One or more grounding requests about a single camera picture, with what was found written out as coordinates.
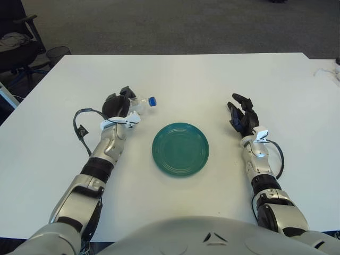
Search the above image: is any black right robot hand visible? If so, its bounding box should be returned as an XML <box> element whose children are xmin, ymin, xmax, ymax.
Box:
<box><xmin>226</xmin><ymin>92</ymin><xmax>260</xmax><ymax>138</ymax></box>

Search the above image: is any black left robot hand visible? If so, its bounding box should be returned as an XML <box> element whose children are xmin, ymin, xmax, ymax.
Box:
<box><xmin>101</xmin><ymin>85</ymin><xmax>138</xmax><ymax>122</ymax></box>

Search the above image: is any clear bottle with blue cap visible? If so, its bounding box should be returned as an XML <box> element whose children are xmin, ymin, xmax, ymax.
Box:
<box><xmin>129</xmin><ymin>96</ymin><xmax>158</xmax><ymax>119</ymax></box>

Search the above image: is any green round plate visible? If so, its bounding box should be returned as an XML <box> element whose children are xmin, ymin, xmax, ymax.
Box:
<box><xmin>151</xmin><ymin>122</ymin><xmax>210</xmax><ymax>178</ymax></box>

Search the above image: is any black office chair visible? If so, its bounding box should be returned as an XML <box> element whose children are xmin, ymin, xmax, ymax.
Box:
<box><xmin>0</xmin><ymin>0</ymin><xmax>51</xmax><ymax>88</ymax></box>

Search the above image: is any grey cloth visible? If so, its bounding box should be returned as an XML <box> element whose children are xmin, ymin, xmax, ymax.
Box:
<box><xmin>0</xmin><ymin>32</ymin><xmax>30</xmax><ymax>48</ymax></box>

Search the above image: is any grey robot torso shell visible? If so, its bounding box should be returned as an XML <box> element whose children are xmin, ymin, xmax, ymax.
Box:
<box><xmin>0</xmin><ymin>216</ymin><xmax>340</xmax><ymax>255</ymax></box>

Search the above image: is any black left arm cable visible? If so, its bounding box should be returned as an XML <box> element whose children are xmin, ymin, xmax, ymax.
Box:
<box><xmin>73</xmin><ymin>108</ymin><xmax>107</xmax><ymax>157</ymax></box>

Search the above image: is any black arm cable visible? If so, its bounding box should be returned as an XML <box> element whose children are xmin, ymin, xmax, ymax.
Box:
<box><xmin>73</xmin><ymin>108</ymin><xmax>107</xmax><ymax>157</ymax></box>
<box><xmin>267</xmin><ymin>139</ymin><xmax>285</xmax><ymax>179</ymax></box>

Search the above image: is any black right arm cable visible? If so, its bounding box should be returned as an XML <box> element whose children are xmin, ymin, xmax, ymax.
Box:
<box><xmin>267</xmin><ymin>139</ymin><xmax>285</xmax><ymax>179</ymax></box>

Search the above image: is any black wire mesh bin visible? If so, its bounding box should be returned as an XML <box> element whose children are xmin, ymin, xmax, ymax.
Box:
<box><xmin>45</xmin><ymin>46</ymin><xmax>72</xmax><ymax>67</ymax></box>

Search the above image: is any white thin cable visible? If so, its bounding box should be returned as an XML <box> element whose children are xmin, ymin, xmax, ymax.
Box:
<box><xmin>313</xmin><ymin>68</ymin><xmax>337</xmax><ymax>78</ymax></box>

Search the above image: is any white desk frame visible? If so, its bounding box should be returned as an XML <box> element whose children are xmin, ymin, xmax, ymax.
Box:
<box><xmin>0</xmin><ymin>81</ymin><xmax>21</xmax><ymax>109</ymax></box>

